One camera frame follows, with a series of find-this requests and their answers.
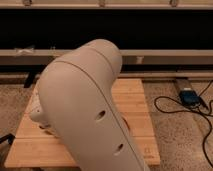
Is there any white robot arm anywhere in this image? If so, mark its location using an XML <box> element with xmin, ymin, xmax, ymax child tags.
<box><xmin>31</xmin><ymin>39</ymin><xmax>150</xmax><ymax>171</ymax></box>

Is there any blue power box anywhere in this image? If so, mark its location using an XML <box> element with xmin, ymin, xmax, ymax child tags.
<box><xmin>179</xmin><ymin>89</ymin><xmax>200</xmax><ymax>106</ymax></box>

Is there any wooden table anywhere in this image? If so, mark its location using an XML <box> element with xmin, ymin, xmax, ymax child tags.
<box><xmin>4</xmin><ymin>79</ymin><xmax>160</xmax><ymax>168</ymax></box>

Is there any black object at left edge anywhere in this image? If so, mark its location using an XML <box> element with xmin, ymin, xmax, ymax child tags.
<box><xmin>0</xmin><ymin>134</ymin><xmax>15</xmax><ymax>144</ymax></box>

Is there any black cable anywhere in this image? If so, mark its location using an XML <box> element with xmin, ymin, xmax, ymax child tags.
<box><xmin>153</xmin><ymin>79</ymin><xmax>213</xmax><ymax>168</ymax></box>

